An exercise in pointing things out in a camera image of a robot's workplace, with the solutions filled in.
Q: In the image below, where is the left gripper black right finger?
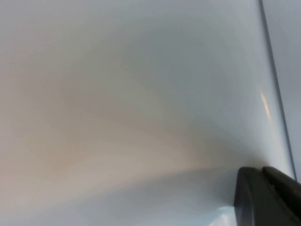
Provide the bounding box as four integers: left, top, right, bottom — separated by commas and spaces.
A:
262, 166, 301, 222

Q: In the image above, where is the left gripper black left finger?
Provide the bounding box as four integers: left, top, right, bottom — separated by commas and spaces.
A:
234, 167, 301, 226

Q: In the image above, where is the white printed book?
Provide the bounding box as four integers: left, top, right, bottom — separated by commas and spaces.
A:
0, 0, 301, 226

